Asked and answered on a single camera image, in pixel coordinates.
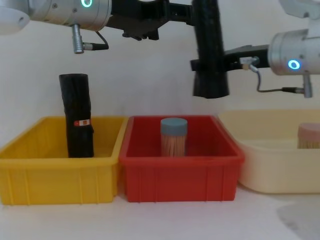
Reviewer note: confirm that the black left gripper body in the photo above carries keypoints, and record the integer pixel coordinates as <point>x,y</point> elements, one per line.
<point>135,17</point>

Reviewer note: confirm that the white table cloth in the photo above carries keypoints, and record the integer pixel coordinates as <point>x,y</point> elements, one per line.
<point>150,222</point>

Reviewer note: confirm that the toothpick jar pink lid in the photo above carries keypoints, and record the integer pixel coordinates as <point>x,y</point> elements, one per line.
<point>310,136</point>

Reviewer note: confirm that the black plastic bag roll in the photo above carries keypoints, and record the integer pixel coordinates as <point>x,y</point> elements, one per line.
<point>210,50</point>

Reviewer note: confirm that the toothpick jar grey-blue lid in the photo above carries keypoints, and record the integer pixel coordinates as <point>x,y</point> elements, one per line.
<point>173,130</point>

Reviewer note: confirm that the cream plastic basin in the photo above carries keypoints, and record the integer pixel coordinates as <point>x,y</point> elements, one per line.
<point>275,170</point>

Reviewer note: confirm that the yellow plastic bin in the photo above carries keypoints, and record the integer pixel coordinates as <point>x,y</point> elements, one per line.
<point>50,175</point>

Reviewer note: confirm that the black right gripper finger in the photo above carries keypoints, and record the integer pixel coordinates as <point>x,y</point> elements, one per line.
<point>194,65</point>
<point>232,61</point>

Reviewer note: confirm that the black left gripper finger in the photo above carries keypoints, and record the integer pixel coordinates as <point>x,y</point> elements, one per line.
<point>180,20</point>
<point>178,8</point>

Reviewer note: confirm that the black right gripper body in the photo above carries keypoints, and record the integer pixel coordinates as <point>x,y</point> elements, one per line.
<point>255,55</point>

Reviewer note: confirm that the red plastic bin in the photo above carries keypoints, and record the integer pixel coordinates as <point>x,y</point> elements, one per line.
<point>175,177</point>

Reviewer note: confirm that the black bag roll red label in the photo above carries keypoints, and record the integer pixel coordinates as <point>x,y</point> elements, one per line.
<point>77,112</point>

